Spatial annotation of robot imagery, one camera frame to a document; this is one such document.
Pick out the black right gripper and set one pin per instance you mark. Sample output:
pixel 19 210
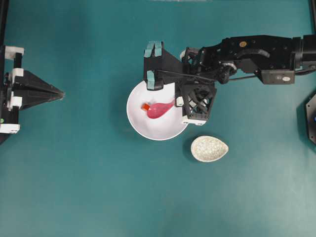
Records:
pixel 194 86

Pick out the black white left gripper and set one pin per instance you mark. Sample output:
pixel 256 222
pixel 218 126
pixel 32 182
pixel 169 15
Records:
pixel 11 102

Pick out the small red block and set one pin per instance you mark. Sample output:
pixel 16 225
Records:
pixel 145 107

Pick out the pink plastic spoon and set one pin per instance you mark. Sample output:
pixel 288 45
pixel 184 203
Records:
pixel 157 110

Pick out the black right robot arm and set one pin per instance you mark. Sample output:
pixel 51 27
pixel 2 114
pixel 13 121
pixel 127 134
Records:
pixel 273 60

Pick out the black right robot arm base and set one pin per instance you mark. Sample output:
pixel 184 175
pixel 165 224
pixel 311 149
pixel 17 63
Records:
pixel 310 108

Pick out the white round bowl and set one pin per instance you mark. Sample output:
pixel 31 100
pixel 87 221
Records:
pixel 167 126

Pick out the speckled teardrop spoon rest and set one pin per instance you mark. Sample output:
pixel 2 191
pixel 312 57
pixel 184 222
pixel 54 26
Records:
pixel 208 149

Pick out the black aluminium frame rail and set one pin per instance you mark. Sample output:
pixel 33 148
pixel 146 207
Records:
pixel 4 4

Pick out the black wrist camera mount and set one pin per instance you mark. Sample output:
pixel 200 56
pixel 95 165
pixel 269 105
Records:
pixel 277 77

